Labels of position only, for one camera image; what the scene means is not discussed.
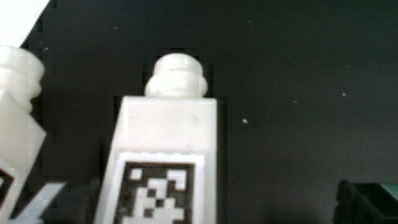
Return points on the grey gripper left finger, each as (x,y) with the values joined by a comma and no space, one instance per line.
(63,205)

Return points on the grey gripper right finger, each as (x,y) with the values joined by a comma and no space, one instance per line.
(367,203)

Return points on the white leg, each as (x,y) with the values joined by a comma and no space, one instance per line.
(159,187)
(22,133)

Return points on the white leg far left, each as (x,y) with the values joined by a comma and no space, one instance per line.
(22,133)

